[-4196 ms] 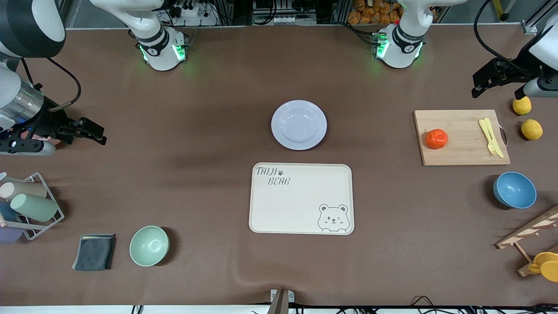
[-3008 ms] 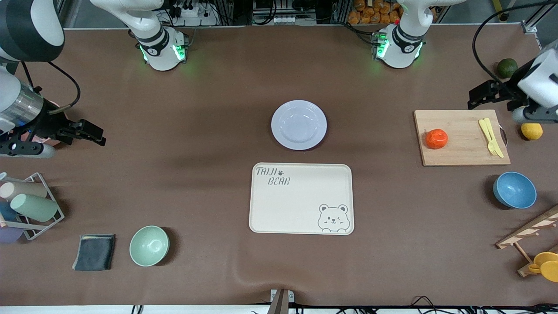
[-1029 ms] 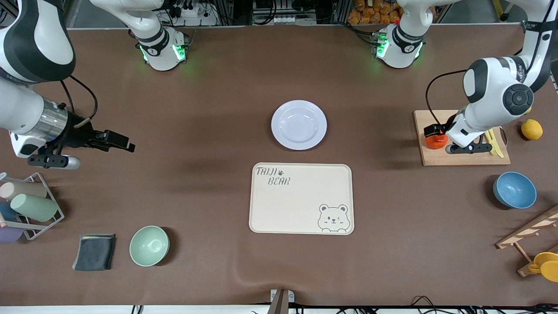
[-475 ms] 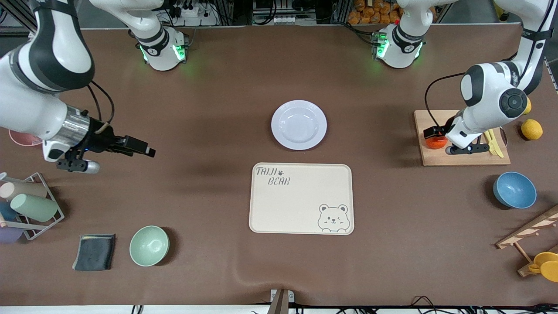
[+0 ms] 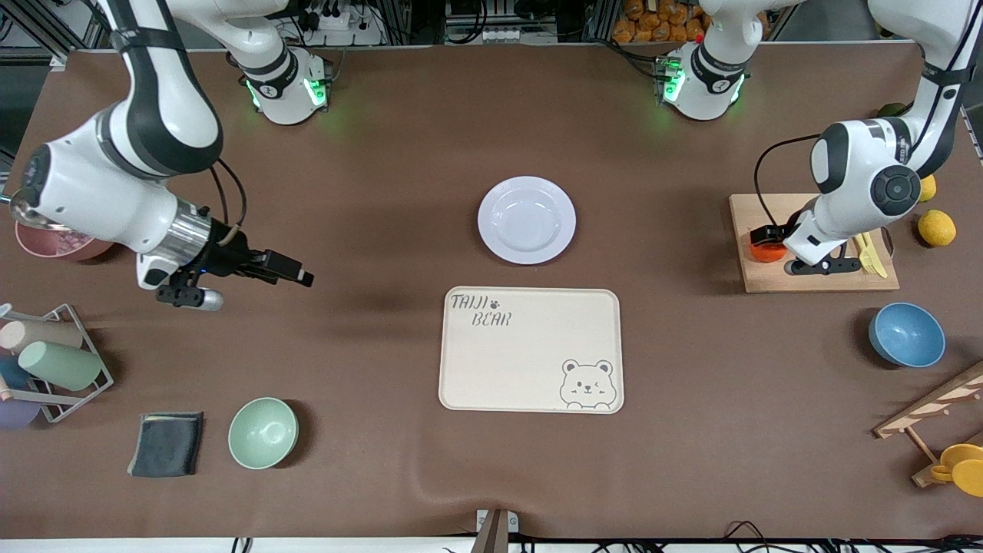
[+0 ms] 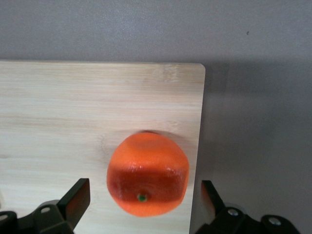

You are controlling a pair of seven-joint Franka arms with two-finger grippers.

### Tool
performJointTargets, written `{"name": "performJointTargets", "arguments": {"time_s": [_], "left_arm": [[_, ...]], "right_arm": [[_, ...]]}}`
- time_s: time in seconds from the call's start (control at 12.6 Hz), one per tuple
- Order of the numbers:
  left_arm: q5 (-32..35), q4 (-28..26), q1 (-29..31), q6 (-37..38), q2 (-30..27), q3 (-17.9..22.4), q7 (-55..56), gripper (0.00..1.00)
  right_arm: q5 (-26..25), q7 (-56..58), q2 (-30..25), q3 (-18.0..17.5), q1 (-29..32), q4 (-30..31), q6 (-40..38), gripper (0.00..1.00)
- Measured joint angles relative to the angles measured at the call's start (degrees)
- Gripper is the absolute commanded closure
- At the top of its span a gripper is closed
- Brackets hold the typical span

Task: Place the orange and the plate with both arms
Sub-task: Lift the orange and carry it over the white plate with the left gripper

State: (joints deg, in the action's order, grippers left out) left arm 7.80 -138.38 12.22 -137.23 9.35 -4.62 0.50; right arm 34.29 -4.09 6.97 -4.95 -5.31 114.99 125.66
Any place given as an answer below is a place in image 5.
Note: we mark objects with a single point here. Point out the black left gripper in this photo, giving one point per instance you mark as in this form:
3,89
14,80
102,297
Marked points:
769,233

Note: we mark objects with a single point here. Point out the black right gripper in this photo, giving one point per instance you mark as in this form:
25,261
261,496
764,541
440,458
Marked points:
229,257

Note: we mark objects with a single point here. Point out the orange mandarin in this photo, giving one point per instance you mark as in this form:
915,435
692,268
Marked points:
768,253

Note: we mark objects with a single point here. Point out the pale lilac round plate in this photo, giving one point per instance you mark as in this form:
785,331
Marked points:
527,220

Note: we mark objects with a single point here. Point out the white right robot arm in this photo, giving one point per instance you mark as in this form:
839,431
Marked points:
100,192

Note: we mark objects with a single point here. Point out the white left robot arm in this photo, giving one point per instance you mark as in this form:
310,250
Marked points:
868,184

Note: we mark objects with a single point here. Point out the bamboo cutting board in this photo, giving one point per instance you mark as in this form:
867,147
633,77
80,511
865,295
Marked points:
768,278

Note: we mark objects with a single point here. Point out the yellow plastic fork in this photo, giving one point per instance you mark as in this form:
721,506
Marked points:
869,265

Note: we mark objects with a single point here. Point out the yellow lemon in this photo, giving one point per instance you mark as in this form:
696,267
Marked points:
928,188
937,228

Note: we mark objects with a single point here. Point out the mint green bowl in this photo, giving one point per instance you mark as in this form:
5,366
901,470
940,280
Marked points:
263,433

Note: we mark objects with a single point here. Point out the blue bowl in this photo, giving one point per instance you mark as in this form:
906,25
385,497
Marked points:
907,336

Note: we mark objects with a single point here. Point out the green avocado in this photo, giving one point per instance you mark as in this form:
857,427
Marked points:
892,110

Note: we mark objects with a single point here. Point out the dark grey folded cloth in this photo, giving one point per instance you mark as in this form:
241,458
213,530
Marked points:
165,445

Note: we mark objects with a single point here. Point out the wooden peg rack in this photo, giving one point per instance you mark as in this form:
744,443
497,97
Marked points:
921,407

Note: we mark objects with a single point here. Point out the pink bowl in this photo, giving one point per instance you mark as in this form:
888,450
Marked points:
54,246

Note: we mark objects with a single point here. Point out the pile of orange round items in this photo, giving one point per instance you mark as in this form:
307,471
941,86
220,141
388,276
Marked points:
660,23

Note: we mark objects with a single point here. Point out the mint green cup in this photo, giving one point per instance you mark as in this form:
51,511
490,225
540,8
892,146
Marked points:
61,365

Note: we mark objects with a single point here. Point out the white power strip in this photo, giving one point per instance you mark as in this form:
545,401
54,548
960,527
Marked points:
345,31

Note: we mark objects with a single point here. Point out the beige cup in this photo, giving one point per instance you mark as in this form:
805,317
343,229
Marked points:
46,334

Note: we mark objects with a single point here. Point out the cream bear print tray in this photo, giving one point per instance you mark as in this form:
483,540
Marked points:
530,361

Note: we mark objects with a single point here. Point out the blue cup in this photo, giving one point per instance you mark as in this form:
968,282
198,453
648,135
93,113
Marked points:
11,374

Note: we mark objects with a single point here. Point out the purple cup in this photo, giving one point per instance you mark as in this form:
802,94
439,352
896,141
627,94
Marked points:
15,415

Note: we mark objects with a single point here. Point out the white socket bar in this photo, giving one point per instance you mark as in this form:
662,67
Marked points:
518,35

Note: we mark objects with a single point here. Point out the metal table edge bracket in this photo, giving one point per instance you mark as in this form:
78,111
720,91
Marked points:
494,530

